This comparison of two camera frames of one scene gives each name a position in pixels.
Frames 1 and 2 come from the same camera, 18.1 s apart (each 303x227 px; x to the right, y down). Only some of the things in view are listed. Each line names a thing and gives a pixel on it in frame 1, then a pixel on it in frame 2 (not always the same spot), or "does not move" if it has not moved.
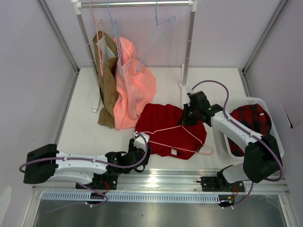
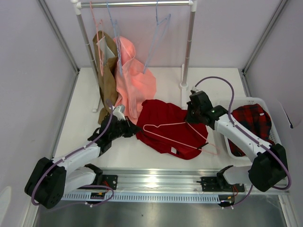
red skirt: (167, 136) does not move
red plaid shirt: (254, 118) does not move
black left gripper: (131, 146) → (130, 129)
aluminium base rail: (173, 180) does not move
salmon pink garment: (136, 87) does not move
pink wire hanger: (177, 147) → (181, 123)
